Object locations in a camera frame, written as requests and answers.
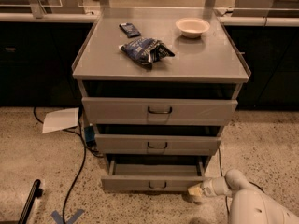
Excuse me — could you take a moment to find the grey bottom drawer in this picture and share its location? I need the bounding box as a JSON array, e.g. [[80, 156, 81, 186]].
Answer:
[[101, 157, 206, 192]]

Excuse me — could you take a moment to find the grey drawer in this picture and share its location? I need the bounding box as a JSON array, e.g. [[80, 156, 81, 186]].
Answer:
[[82, 97, 237, 126], [95, 134, 221, 156], [101, 157, 206, 192]]

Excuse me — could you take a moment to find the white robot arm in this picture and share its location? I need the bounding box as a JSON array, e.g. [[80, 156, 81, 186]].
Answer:
[[188, 169, 299, 224]]

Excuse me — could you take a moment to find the grey middle drawer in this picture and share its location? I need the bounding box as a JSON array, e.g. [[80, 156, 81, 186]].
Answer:
[[95, 134, 221, 156]]

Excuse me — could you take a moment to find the grey metal drawer cabinet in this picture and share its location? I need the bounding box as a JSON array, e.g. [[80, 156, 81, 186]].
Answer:
[[71, 7, 252, 180]]

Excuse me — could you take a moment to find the grey top drawer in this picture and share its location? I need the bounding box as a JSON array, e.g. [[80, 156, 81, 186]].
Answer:
[[82, 97, 237, 126]]

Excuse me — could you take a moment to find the blue power box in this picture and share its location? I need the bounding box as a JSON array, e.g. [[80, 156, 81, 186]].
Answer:
[[84, 126, 95, 143]]

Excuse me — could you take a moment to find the blue tape cross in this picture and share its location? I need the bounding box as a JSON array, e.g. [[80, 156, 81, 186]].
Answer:
[[50, 208, 86, 224]]

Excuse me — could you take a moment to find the blue chip bag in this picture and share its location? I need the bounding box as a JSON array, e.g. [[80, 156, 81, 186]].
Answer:
[[120, 37, 175, 65]]

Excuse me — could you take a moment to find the white paper sheet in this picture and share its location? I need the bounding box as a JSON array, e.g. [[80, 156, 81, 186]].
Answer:
[[42, 107, 79, 133]]

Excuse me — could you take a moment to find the black bar bottom left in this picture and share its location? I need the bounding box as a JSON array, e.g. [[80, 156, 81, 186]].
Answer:
[[18, 179, 43, 224]]

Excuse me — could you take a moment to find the white paper bowl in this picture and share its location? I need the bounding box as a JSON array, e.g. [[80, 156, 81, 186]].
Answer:
[[176, 18, 210, 38]]

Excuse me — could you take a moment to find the small dark blue packet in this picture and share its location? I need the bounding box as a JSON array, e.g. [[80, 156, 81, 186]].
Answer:
[[119, 22, 141, 38]]

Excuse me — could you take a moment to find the dark counter cabinet row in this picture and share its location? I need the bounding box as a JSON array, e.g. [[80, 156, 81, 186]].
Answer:
[[0, 21, 299, 110]]

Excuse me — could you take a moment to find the black floor cable right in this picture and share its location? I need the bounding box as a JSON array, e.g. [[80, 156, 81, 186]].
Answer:
[[217, 147, 265, 217]]

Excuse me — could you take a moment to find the black floor cable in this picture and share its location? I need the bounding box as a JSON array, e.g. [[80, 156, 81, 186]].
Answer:
[[33, 106, 104, 224], [217, 147, 265, 217]]

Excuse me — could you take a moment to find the black floor cable left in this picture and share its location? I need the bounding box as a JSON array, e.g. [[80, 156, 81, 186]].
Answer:
[[33, 106, 104, 224]]

